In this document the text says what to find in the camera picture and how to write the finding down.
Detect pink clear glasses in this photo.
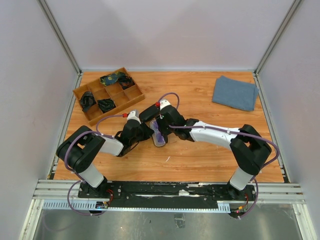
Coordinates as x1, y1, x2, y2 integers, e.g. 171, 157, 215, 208
151, 120, 166, 146

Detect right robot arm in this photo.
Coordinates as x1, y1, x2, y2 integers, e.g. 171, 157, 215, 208
156, 100, 272, 200

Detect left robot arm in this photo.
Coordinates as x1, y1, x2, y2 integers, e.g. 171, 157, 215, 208
56, 119, 154, 198

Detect black dotted rolled tie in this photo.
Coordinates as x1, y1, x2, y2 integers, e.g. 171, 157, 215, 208
97, 98, 116, 113

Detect black orange rolled tie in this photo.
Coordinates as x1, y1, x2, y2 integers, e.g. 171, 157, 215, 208
117, 75, 134, 90

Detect black striped rolled tie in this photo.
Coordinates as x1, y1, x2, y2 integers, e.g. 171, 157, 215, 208
79, 91, 97, 113

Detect blue patterned rolled tie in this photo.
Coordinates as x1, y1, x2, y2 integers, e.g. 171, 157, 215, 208
99, 71, 126, 87

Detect folded blue towel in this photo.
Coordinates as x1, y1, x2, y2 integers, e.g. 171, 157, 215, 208
212, 76, 259, 112

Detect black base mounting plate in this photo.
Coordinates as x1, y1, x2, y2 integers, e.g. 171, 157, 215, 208
77, 181, 257, 209

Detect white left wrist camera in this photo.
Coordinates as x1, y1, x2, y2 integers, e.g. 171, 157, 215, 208
122, 109, 141, 124

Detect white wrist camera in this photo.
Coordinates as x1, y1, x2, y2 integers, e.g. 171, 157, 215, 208
122, 109, 141, 124
155, 99, 171, 111

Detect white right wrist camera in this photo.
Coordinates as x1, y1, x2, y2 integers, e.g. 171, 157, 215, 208
155, 99, 171, 111

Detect aluminium front rail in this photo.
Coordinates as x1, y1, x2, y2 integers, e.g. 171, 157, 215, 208
32, 180, 305, 214

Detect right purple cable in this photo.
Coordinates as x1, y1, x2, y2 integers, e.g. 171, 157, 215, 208
158, 92, 280, 221

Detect left aluminium frame post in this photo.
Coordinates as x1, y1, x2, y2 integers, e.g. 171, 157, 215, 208
37, 0, 82, 75

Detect aluminium frame post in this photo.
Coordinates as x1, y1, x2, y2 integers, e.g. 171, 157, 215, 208
37, 0, 82, 75
253, 0, 304, 76

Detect right aluminium frame post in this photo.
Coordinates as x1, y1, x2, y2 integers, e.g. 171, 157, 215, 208
253, 0, 304, 76

